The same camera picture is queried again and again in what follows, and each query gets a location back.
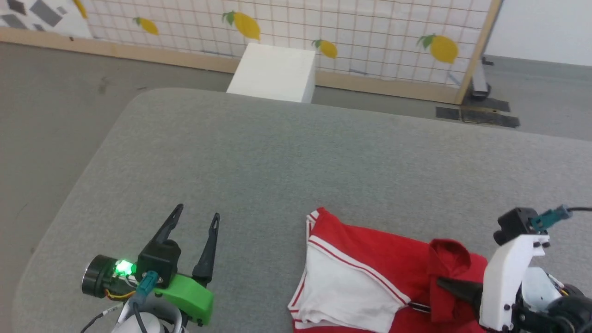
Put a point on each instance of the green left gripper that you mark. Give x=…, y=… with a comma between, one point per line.
x=189, y=296

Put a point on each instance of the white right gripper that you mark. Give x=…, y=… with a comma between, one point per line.
x=504, y=282

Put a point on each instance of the red white-sleeved shirt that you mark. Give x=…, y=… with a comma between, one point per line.
x=370, y=259

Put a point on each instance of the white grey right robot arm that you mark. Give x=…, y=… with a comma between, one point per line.
x=555, y=300

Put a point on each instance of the black round light module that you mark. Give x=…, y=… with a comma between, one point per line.
x=99, y=277

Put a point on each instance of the black floor strip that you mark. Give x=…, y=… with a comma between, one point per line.
x=481, y=118

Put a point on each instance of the black floor mat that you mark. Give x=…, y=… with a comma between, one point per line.
x=490, y=104

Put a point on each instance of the white box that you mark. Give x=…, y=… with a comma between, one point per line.
x=275, y=71

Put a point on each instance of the grey metal screen foot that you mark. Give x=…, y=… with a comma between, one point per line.
x=481, y=83

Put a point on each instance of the lemon-print grid screen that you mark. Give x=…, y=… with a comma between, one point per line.
x=370, y=27

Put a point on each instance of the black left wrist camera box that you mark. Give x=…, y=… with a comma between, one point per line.
x=159, y=261

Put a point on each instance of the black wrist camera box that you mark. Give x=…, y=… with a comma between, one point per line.
x=513, y=224
x=159, y=261

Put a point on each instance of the teal left camera connector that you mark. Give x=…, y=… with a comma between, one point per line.
x=147, y=286

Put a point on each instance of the teal camera connector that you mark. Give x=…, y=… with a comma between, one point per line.
x=550, y=218
x=147, y=286

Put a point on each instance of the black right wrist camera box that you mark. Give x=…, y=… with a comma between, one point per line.
x=513, y=224

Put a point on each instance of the teal right camera connector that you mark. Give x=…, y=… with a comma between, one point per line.
x=550, y=218

